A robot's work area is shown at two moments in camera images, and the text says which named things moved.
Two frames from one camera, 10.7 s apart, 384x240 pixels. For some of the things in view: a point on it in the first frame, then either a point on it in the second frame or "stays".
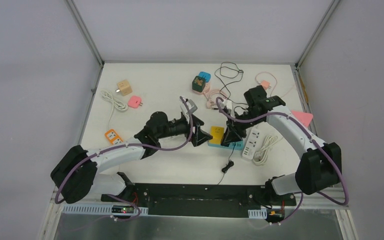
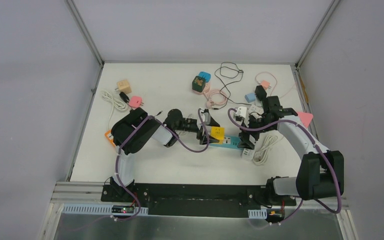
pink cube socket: (134, 102) stays
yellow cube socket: (217, 132) stays
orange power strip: (113, 137) stays
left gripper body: (194, 131) to (200, 129)
